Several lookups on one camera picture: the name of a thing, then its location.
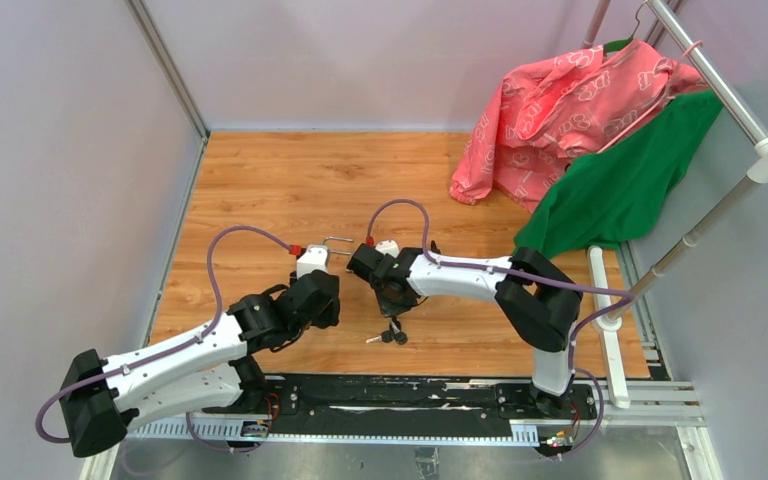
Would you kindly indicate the aluminium corner frame post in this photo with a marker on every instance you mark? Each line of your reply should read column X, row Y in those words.
column 155, row 42

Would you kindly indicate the black-headed key bunch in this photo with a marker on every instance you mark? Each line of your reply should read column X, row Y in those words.
column 393, row 334

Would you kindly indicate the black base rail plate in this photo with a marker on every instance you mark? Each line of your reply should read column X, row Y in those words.
column 389, row 410

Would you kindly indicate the pink patterned garment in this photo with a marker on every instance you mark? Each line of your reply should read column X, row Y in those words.
column 544, row 115

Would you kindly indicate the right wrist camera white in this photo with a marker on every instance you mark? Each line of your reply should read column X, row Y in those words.
column 386, row 247

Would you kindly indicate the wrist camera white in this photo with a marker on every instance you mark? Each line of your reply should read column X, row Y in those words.
column 314, row 257
column 386, row 247

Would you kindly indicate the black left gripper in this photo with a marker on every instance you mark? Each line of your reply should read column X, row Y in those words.
column 330, row 315

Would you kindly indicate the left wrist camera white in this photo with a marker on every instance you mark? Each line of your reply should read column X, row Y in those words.
column 314, row 257

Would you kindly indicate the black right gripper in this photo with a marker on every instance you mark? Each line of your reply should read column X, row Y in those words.
column 393, row 308

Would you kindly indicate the green garment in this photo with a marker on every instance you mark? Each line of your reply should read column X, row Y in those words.
column 608, row 198

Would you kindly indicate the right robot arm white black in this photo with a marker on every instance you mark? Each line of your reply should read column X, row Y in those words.
column 537, row 298

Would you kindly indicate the brass padlock steel shackle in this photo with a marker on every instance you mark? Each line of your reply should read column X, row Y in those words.
column 338, row 245

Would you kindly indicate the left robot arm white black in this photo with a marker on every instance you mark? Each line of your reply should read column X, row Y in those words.
column 210, row 366

